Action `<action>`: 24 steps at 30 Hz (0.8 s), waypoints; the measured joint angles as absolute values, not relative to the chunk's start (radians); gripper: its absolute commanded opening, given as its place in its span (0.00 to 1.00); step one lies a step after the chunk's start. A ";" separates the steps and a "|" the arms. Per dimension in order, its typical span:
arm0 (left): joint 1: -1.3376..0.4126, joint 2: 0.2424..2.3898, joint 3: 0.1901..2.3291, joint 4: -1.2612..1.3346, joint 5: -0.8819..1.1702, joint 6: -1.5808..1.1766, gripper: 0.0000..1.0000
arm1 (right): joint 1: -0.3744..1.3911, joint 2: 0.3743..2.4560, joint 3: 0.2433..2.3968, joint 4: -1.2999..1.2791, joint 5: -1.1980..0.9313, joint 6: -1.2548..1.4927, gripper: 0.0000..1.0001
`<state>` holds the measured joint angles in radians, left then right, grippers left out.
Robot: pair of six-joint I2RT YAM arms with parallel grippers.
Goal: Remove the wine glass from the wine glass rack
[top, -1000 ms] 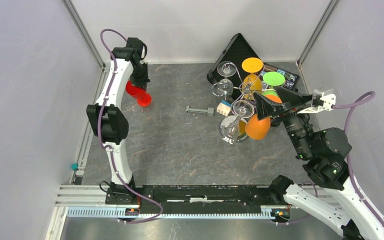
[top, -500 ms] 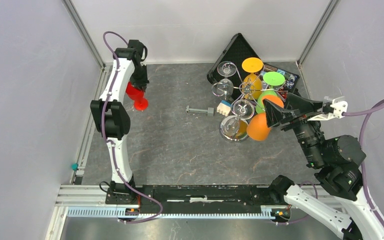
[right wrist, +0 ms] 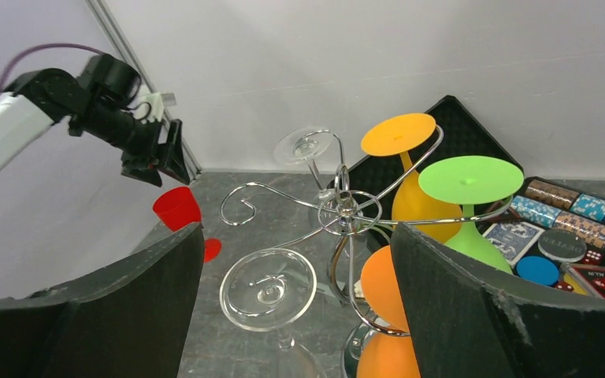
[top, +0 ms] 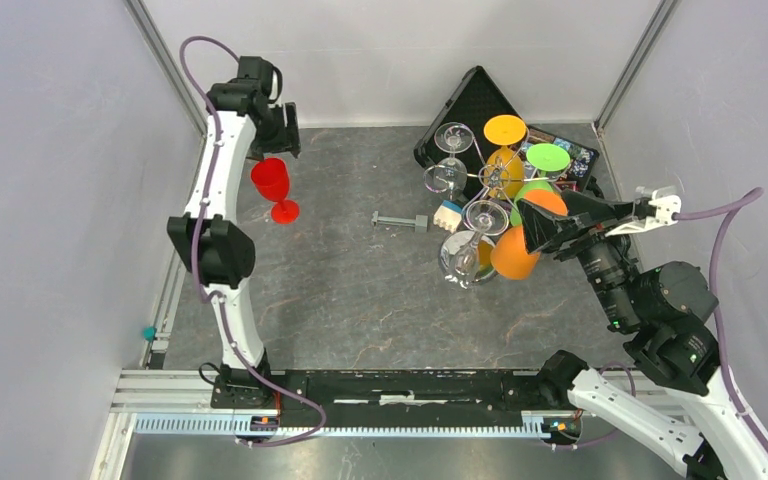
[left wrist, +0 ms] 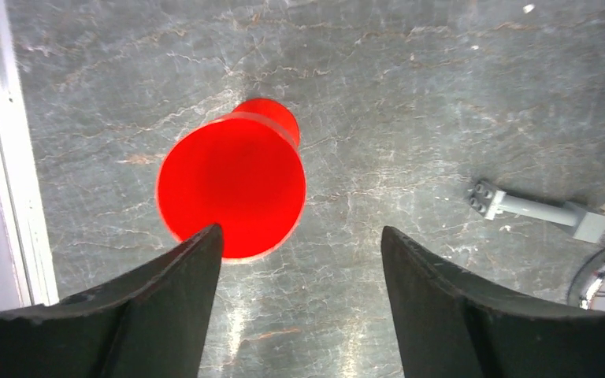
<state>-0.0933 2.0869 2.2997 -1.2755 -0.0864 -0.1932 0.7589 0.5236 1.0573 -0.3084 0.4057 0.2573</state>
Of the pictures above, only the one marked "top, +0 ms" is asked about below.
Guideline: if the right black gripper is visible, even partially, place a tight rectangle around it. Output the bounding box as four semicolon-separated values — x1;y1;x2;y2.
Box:
514;187;639;327

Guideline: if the red wine glass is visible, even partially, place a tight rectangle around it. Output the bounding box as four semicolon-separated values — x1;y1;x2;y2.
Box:
250;157;300;224

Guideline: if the orange wine glass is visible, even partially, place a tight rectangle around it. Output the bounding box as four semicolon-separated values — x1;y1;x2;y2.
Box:
491;189;568;280

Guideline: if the clear wine glass front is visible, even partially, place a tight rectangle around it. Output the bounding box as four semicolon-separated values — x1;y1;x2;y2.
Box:
438;200;509;289

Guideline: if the clear wine glass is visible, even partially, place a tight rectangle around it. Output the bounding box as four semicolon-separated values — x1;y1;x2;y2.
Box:
438;200;509;289
423;122;475;200

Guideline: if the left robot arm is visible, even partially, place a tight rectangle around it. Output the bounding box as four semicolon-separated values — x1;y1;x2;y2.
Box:
167;56;301;409

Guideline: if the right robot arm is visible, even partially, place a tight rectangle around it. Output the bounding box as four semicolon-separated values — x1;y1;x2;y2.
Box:
515;187;768;479

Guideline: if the green wine glass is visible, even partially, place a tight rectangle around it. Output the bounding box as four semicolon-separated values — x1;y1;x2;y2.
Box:
509;143;571;227

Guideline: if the yellow wine glass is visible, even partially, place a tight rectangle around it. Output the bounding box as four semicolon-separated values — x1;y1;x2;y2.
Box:
483;114;528;198

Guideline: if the chrome wine glass rack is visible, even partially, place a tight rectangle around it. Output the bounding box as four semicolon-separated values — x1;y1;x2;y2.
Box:
441;127;527;218

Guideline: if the clear wine glass back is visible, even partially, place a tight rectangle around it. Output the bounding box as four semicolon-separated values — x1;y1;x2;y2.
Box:
423;122;475;200

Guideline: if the black open case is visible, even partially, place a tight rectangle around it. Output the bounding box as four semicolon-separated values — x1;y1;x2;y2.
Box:
414;66;604;198

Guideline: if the white blue block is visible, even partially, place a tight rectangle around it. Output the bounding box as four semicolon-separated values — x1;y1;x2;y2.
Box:
433;200;462;233

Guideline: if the grey metal tool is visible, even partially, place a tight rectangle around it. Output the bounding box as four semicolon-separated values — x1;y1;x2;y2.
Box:
371;211;428;233

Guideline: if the teal small object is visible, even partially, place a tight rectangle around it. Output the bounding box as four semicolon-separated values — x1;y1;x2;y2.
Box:
142;327;157;343

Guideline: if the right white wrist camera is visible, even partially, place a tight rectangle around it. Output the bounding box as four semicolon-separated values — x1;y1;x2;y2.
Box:
606;186;682;237

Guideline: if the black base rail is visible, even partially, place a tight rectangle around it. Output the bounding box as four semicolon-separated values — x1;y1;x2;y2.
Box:
112;367;624;442

